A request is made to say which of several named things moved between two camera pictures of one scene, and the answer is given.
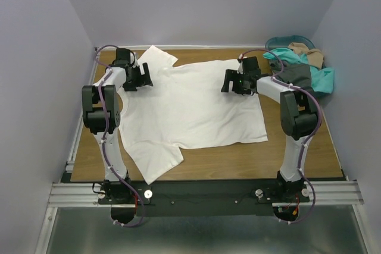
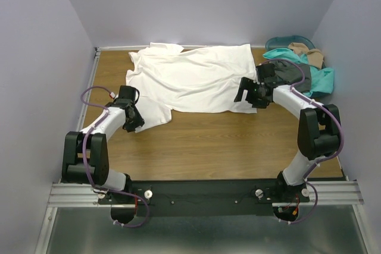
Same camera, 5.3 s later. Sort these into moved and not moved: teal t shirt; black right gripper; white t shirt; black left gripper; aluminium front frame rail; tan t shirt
Moved: black left gripper; black right gripper; white t shirt
Not moved: tan t shirt; aluminium front frame rail; teal t shirt
